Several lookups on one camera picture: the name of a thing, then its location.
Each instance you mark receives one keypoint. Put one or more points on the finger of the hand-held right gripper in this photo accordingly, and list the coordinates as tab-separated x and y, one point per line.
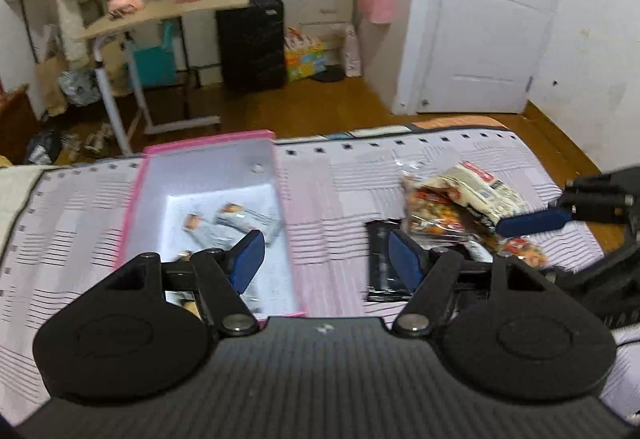
610	284
535	221

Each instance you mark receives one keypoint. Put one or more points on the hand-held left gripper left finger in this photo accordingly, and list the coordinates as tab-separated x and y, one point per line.
247	261

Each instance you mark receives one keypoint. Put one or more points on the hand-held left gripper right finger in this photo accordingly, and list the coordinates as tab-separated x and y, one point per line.
404	261

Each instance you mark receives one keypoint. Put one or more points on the black snack packet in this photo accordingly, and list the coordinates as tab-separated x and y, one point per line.
380	259

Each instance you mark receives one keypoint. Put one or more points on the clear bag of orange snacks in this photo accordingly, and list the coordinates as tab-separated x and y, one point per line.
435	214

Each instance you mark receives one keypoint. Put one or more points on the white noodle packet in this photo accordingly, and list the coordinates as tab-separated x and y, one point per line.
475	189

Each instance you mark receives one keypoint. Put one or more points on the pink cardboard box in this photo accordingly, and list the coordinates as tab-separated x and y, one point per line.
210	169

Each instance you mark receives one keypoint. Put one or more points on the grey snack bar packet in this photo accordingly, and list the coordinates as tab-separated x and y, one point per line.
193	221
245	218
217	236
181	303

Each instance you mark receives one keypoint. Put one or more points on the orange bed sheet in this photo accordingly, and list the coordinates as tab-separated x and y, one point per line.
460	121

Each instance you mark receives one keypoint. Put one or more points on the beige shoe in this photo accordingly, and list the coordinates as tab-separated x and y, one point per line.
71	144
97	139

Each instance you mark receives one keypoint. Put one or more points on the white door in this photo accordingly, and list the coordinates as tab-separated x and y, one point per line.
495	19

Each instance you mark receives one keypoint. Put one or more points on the colourful gift bag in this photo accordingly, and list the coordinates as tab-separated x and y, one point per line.
305	59

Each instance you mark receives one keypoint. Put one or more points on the white pink plastic bag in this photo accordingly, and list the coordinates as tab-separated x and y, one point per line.
352	51

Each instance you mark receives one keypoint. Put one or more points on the black suitcase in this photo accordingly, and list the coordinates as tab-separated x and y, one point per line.
250	44

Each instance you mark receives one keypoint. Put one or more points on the teal bag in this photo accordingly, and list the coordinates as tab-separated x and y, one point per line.
155	64

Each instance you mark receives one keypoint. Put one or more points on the black plastic bag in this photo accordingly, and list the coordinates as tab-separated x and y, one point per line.
42	146

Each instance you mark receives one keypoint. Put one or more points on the brown cardboard bag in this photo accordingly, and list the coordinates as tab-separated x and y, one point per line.
116	66

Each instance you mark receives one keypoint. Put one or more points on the cream quilt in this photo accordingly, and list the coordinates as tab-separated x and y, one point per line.
15	199

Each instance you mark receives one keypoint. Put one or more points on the white printed plastic bag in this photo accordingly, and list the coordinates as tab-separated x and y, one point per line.
80	86

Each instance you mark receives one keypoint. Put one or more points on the brown paper bag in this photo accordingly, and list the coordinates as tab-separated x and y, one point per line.
50	86

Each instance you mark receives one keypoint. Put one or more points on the wooden rolling side table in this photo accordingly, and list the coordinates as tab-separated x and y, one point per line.
150	11

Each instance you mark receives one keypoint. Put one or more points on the dark wooden cabinet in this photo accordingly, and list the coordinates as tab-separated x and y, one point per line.
15	124

